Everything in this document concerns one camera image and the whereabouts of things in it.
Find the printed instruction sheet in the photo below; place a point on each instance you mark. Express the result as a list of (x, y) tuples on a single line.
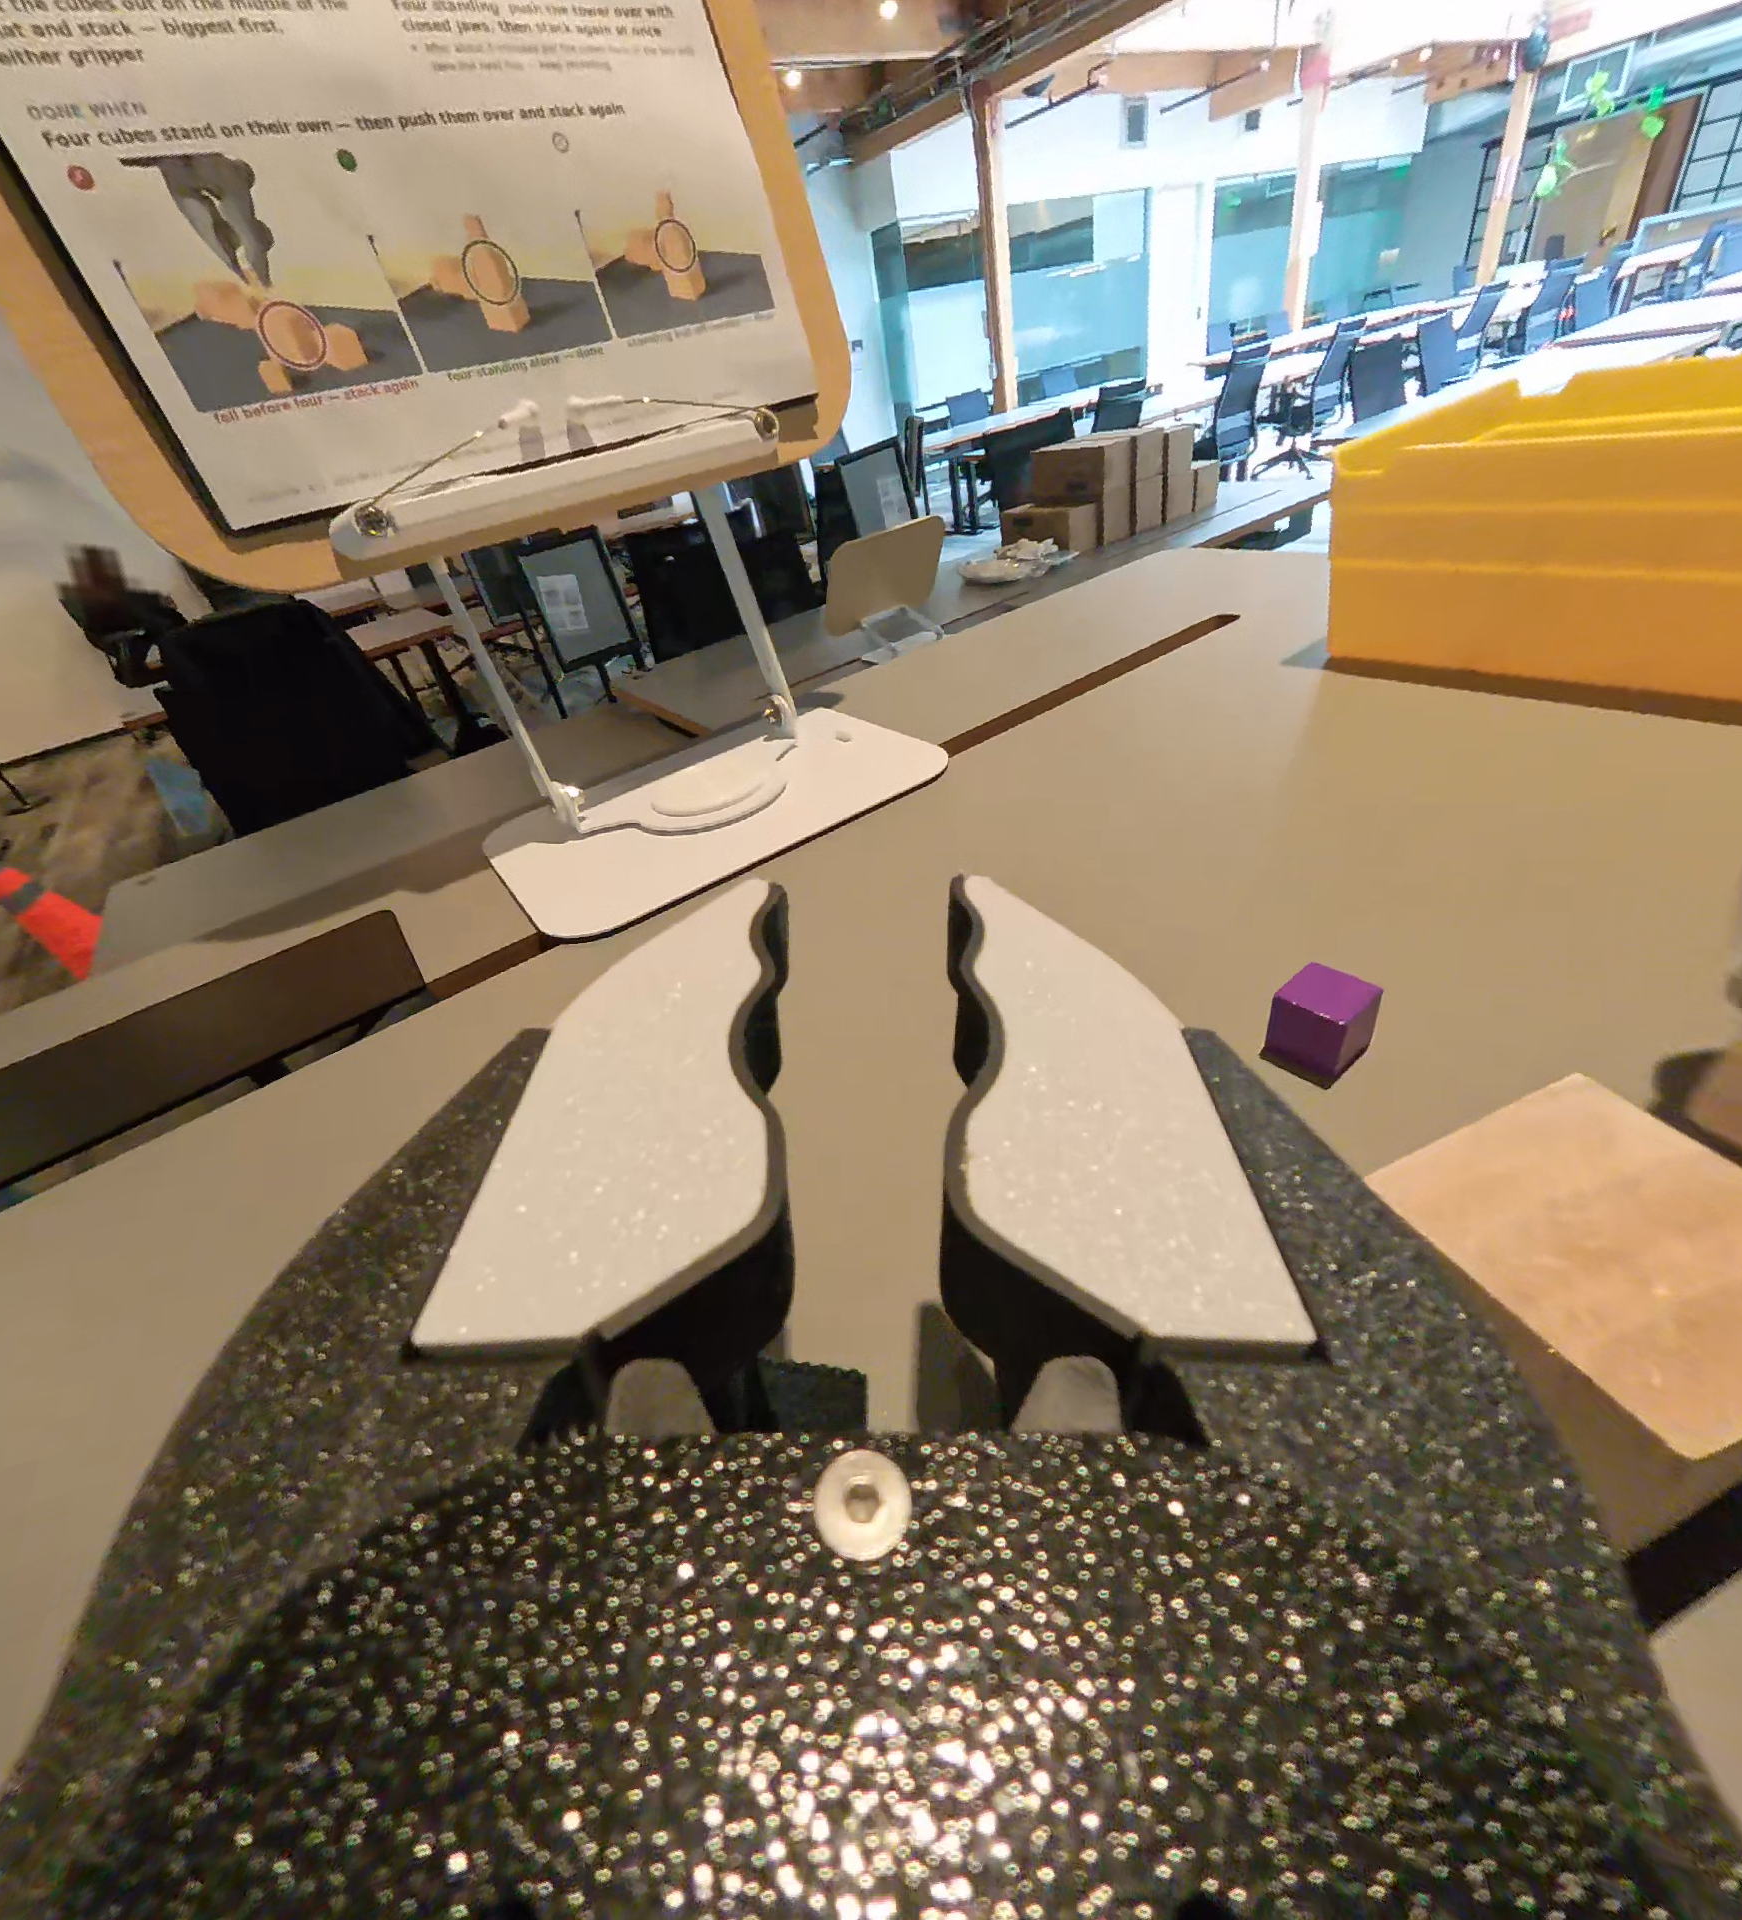
[(361, 182)]

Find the orange striped barrier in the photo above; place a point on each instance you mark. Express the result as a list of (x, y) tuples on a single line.
[(30, 907)]

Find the row of long office tables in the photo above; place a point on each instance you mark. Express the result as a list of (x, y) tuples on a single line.
[(1635, 324)]

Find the row of black office chairs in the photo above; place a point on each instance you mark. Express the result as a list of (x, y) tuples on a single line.
[(1239, 398)]

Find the small purple cube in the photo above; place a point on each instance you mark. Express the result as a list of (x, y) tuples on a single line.
[(1321, 1028)]

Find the yellow plastic bin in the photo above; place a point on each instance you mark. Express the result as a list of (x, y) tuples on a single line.
[(1561, 585)]

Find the black office chair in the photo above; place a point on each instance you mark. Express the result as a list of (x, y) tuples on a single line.
[(286, 704)]

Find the small wooden document stand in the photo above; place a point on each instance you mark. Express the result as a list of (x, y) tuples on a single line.
[(885, 570)]

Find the green hanging decoration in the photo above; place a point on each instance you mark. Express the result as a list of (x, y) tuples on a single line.
[(1561, 157)]

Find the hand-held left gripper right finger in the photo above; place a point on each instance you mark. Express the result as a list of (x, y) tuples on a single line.
[(1110, 1157)]

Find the large wooden cube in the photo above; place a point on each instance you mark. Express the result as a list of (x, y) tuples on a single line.
[(1635, 1291)]

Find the wooden board document stand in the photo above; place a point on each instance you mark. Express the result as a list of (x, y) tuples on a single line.
[(46, 376)]

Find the dark brown panel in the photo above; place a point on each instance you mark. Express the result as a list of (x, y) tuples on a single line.
[(136, 1035)]

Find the black framed sign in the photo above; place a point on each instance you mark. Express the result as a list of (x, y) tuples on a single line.
[(872, 496), (570, 593)]

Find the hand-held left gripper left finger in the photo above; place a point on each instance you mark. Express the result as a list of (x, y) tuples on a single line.
[(616, 1140)]

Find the white crumpled paper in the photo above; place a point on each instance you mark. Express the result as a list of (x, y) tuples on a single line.
[(1014, 565)]

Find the stack of cardboard boxes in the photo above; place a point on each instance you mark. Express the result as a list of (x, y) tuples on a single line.
[(1080, 472)]

